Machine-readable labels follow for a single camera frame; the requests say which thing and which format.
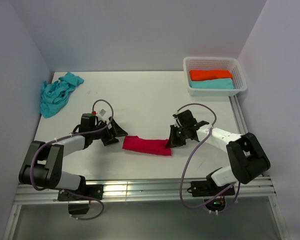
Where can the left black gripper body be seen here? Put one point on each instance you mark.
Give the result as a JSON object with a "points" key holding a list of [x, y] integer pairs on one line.
{"points": [[106, 135]]}

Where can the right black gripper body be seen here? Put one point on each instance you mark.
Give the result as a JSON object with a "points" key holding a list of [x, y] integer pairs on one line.
{"points": [[182, 135]]}

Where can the crimson red t shirt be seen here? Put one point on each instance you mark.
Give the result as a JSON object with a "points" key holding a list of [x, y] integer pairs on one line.
{"points": [[147, 146]]}

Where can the white perforated plastic basket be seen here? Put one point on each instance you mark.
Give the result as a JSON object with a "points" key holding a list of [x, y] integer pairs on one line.
{"points": [[211, 63]]}

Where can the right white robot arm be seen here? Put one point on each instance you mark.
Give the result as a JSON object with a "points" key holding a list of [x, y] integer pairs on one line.
{"points": [[247, 159]]}

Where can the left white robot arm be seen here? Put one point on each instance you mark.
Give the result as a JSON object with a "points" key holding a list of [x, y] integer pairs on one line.
{"points": [[43, 161]]}

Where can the rolled orange t shirt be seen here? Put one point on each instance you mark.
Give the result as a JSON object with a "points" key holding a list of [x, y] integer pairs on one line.
{"points": [[202, 75]]}

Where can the rolled teal t shirt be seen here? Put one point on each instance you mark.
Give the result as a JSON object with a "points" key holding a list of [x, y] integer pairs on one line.
{"points": [[220, 83]]}

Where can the crumpled teal t shirt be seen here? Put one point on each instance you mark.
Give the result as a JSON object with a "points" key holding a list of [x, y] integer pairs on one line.
{"points": [[55, 95]]}

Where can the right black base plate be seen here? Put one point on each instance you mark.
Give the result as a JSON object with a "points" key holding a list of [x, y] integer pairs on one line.
{"points": [[205, 188]]}

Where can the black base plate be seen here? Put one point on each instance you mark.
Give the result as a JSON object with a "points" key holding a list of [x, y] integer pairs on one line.
{"points": [[205, 188], [94, 191]]}

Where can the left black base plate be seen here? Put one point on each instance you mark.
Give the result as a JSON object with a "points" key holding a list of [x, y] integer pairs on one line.
{"points": [[94, 191]]}

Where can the aluminium mounting rail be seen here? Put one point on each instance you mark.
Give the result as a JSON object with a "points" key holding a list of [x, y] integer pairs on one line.
{"points": [[205, 160]]}

